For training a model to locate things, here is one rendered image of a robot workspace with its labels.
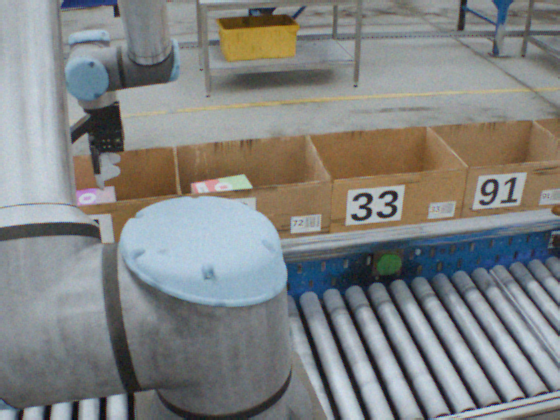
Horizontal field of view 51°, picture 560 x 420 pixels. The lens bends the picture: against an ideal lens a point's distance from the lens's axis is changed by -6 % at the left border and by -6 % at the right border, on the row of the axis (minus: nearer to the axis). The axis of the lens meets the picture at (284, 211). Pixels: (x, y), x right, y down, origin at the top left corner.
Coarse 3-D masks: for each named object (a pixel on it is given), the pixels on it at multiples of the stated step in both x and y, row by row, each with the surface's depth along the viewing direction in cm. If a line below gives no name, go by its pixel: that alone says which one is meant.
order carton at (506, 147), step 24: (528, 120) 198; (456, 144) 197; (480, 144) 199; (504, 144) 201; (528, 144) 202; (552, 144) 189; (480, 168) 168; (504, 168) 170; (528, 168) 172; (552, 168) 174; (528, 192) 176; (480, 216) 177
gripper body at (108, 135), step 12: (96, 108) 135; (108, 108) 137; (96, 120) 138; (108, 120) 140; (120, 120) 140; (96, 132) 139; (108, 132) 139; (120, 132) 139; (96, 144) 140; (108, 144) 141; (120, 144) 142
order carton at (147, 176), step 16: (80, 160) 174; (128, 160) 177; (144, 160) 179; (160, 160) 180; (80, 176) 177; (128, 176) 180; (144, 176) 181; (160, 176) 182; (176, 176) 162; (128, 192) 183; (144, 192) 184; (160, 192) 185; (176, 192) 185; (80, 208) 150; (96, 208) 151; (112, 208) 152; (128, 208) 153; (144, 208) 154; (112, 224) 154
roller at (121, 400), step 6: (108, 396) 137; (114, 396) 136; (120, 396) 136; (126, 396) 138; (108, 402) 135; (114, 402) 135; (120, 402) 135; (126, 402) 137; (108, 408) 134; (114, 408) 133; (120, 408) 133; (126, 408) 135; (108, 414) 132; (114, 414) 132; (120, 414) 132; (126, 414) 133
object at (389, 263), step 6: (384, 258) 168; (390, 258) 168; (396, 258) 169; (378, 264) 169; (384, 264) 169; (390, 264) 169; (396, 264) 170; (378, 270) 170; (384, 270) 170; (390, 270) 170; (396, 270) 171
